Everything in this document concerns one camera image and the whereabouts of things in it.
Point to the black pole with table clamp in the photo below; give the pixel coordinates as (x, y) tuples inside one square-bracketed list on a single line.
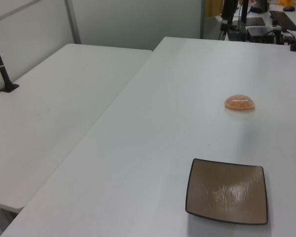
[(10, 87)]

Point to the yellow plush toy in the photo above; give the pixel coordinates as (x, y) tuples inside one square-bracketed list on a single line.
[(286, 2)]

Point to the grey partition edge post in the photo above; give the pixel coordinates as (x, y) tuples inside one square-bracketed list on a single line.
[(201, 19)]

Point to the thin black stand pole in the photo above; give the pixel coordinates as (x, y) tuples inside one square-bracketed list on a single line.
[(244, 12)]

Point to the black computer mouse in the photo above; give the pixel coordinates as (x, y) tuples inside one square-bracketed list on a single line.
[(289, 9)]

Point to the orange glazed bread bun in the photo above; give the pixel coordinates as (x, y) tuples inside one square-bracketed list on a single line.
[(239, 103)]

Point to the yellow panel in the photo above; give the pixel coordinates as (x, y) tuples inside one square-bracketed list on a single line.
[(212, 8)]

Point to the black monitor base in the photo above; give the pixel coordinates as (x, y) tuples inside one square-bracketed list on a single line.
[(260, 7)]

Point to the black keyboard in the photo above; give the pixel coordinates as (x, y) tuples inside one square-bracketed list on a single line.
[(283, 19)]

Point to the black electronics box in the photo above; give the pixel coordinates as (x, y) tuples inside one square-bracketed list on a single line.
[(261, 32)]

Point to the black camera stand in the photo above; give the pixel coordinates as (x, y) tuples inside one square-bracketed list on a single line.
[(229, 10)]

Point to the square brown ceramic plate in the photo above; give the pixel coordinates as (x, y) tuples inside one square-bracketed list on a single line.
[(224, 192)]

